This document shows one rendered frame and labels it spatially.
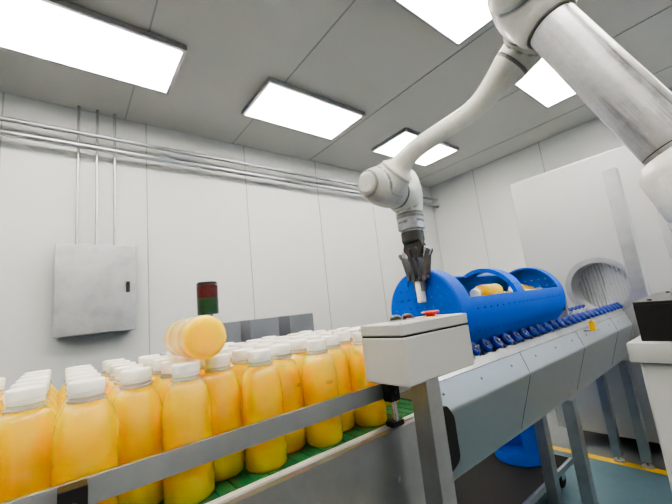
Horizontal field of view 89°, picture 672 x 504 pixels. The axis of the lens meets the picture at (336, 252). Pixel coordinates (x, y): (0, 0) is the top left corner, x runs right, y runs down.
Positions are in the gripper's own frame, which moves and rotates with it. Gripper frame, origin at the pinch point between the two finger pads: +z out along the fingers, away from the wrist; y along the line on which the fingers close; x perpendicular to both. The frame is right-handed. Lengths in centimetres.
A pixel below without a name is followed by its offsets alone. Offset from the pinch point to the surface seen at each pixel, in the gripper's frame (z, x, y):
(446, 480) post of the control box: 34, -38, 29
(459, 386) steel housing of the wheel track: 27.8, -2.6, 10.6
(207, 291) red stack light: -7, -57, -35
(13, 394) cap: 9, -95, 13
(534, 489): 101, 94, -21
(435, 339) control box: 10, -39, 32
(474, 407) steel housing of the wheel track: 34.5, 1.9, 11.4
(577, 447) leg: 73, 85, 5
